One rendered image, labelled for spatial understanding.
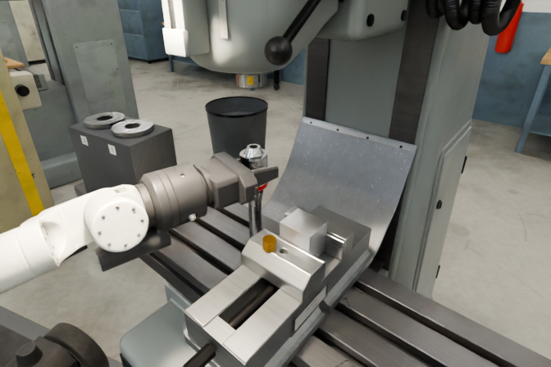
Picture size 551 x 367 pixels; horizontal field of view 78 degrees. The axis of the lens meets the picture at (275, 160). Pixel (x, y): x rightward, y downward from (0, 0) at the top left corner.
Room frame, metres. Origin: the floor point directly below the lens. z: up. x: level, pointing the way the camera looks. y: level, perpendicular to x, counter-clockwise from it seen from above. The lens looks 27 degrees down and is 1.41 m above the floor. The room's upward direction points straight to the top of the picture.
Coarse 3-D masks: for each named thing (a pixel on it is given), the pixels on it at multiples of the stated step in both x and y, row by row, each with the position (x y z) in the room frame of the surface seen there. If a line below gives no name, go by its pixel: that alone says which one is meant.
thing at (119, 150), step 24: (96, 120) 0.75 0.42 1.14; (120, 120) 0.76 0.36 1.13; (144, 120) 0.75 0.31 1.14; (96, 144) 0.70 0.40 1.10; (120, 144) 0.65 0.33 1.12; (144, 144) 0.67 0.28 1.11; (168, 144) 0.72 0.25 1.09; (96, 168) 0.71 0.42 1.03; (120, 168) 0.66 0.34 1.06; (144, 168) 0.66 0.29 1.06
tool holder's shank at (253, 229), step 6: (258, 192) 0.51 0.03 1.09; (258, 198) 0.51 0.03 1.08; (252, 204) 0.51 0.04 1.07; (258, 204) 0.51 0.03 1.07; (252, 210) 0.51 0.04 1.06; (258, 210) 0.51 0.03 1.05; (252, 216) 0.51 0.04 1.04; (258, 216) 0.51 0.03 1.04; (252, 222) 0.51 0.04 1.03; (258, 222) 0.51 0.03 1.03; (252, 228) 0.51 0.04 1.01; (258, 228) 0.51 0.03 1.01; (252, 234) 0.51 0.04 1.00
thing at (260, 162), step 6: (264, 150) 0.53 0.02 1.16; (240, 156) 0.51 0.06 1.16; (246, 156) 0.51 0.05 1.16; (258, 156) 0.51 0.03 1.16; (264, 156) 0.51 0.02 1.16; (240, 162) 0.51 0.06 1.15; (246, 162) 0.50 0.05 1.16; (252, 162) 0.50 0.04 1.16; (258, 162) 0.50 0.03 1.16; (264, 162) 0.51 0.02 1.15; (252, 168) 0.50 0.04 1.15; (258, 168) 0.50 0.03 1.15
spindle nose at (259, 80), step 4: (236, 76) 0.51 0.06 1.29; (240, 76) 0.50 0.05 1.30; (244, 76) 0.50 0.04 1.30; (256, 76) 0.50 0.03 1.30; (260, 76) 0.50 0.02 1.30; (264, 76) 0.51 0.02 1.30; (236, 80) 0.51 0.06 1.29; (240, 80) 0.50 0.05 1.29; (244, 80) 0.50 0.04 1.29; (256, 80) 0.50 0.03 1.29; (260, 80) 0.50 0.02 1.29; (264, 80) 0.51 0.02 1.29; (236, 84) 0.51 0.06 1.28; (240, 84) 0.50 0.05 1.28; (244, 84) 0.50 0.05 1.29; (248, 84) 0.50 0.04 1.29; (252, 84) 0.50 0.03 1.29; (256, 84) 0.50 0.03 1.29; (260, 84) 0.50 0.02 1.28; (264, 84) 0.51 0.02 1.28
